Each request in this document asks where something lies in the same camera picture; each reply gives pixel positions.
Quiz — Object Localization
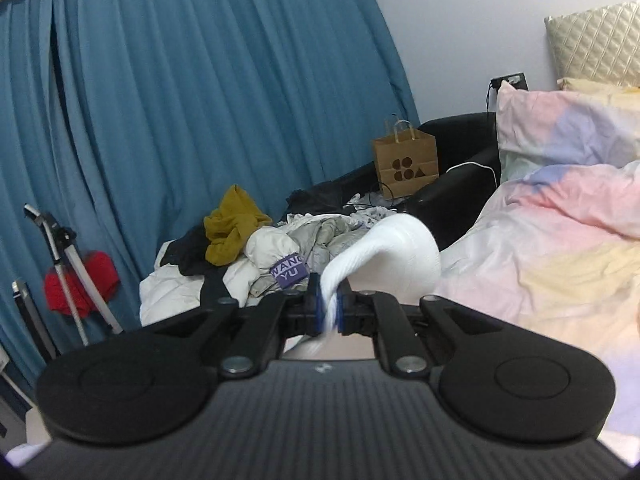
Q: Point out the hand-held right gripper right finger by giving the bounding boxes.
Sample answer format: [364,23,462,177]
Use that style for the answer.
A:
[336,280,502,379]

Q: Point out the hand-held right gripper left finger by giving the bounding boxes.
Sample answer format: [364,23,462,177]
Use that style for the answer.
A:
[142,274,323,379]

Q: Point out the white knit garment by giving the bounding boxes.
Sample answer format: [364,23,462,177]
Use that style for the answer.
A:
[285,214,442,361]

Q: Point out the beige jacket with purple label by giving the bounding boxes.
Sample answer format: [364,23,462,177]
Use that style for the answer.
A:
[245,212,381,298]

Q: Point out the white patterned cloth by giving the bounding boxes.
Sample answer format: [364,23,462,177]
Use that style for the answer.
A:
[345,192,401,228]

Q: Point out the mustard yellow garment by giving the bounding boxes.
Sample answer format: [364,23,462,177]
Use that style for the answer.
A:
[203,185,273,267]

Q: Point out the dark jacket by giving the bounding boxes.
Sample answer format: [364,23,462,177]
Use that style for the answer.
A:
[285,172,381,216]

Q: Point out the black garment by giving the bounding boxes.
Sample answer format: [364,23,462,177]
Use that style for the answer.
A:
[160,225,231,306]

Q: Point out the white down jacket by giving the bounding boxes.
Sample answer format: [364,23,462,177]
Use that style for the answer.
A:
[139,240,261,328]

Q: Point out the brown paper bag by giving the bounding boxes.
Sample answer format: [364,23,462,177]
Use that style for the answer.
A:
[371,116,440,200]

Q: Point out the black bag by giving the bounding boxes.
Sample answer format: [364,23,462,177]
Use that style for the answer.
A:
[345,111,502,261]

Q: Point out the pastel tie-dye duvet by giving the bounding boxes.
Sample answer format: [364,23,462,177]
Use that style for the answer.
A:
[435,160,640,456]

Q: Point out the red cloth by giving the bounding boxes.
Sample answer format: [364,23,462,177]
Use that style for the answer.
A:
[44,251,121,317]

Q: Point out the blue curtain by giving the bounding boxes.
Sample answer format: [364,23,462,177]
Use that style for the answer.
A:
[0,0,421,376]

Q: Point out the garment steamer stand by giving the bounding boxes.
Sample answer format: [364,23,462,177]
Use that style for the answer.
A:
[23,203,123,346]

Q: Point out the pastel tie-dye pillow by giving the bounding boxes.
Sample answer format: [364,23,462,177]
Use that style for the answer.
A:
[495,80,640,183]

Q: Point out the cream quilted cushion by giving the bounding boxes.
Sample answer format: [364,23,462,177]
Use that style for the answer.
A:
[544,1,640,88]

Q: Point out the white cable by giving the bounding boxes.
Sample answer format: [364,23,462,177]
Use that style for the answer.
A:
[445,162,501,186]

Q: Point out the black metal frame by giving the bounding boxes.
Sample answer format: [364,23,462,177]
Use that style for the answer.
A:
[12,280,61,361]

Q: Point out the black wall socket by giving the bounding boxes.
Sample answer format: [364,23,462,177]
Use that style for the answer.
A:
[491,73,528,92]

